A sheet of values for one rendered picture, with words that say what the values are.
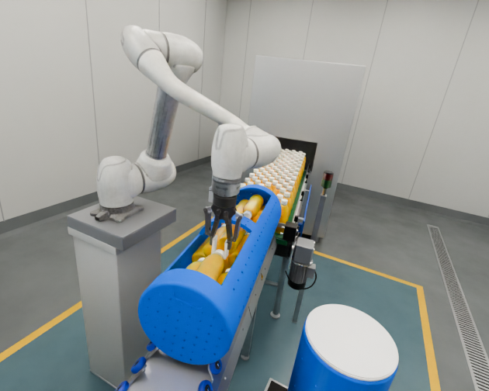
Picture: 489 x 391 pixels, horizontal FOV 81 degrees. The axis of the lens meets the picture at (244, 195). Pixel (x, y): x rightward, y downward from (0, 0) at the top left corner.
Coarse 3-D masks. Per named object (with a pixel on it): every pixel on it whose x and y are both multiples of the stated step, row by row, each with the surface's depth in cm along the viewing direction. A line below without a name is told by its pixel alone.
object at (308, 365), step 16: (304, 336) 89; (304, 352) 88; (304, 368) 88; (320, 368) 81; (304, 384) 88; (320, 384) 82; (336, 384) 79; (352, 384) 77; (368, 384) 76; (384, 384) 78
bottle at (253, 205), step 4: (252, 196) 146; (256, 196) 145; (260, 196) 146; (248, 200) 142; (252, 200) 140; (256, 200) 141; (260, 200) 143; (248, 204) 135; (252, 204) 135; (256, 204) 137; (260, 204) 141; (244, 208) 134; (248, 208) 133; (252, 208) 133; (256, 208) 135; (260, 208) 142; (252, 212) 133; (256, 212) 135; (252, 216) 134
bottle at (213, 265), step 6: (216, 252) 96; (204, 258) 92; (210, 258) 90; (216, 258) 91; (222, 258) 93; (204, 264) 88; (210, 264) 88; (216, 264) 89; (222, 264) 91; (198, 270) 85; (204, 270) 85; (210, 270) 85; (216, 270) 87; (222, 270) 91; (210, 276) 84; (216, 276) 86
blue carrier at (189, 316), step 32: (256, 192) 153; (256, 224) 115; (256, 256) 102; (160, 288) 75; (192, 288) 73; (224, 288) 78; (160, 320) 80; (192, 320) 76; (224, 320) 73; (192, 352) 81; (224, 352) 77
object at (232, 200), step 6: (216, 198) 88; (222, 198) 87; (228, 198) 87; (234, 198) 88; (216, 204) 88; (222, 204) 87; (228, 204) 87; (234, 204) 89; (216, 210) 92; (222, 210) 91; (228, 210) 90; (234, 210) 90; (222, 216) 92; (228, 216) 91
